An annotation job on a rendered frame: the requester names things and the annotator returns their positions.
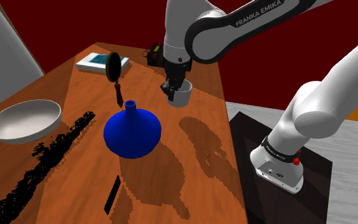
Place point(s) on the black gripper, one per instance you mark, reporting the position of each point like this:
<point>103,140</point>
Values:
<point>176,70</point>

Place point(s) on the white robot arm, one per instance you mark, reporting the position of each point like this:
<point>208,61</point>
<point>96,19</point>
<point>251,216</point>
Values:
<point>318,102</point>

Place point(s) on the white cup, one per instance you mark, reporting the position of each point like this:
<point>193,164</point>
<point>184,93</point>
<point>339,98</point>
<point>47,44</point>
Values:
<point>183,96</point>

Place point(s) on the black box yellow label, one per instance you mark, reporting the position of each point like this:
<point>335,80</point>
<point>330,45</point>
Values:
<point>154,56</point>

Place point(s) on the blue round vase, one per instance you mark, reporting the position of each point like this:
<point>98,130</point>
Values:
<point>132,133</point>

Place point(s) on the white book teal cover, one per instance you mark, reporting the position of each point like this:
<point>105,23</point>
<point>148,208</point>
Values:
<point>99,63</point>

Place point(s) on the thin black flat slab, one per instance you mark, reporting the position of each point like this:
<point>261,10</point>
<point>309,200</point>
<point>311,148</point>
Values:
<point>112,194</point>

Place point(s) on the white shallow bowl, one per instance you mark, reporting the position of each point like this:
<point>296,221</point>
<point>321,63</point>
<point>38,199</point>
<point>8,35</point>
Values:
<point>23,122</point>

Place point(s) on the dark robot stand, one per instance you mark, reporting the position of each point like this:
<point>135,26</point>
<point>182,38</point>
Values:
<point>290,204</point>

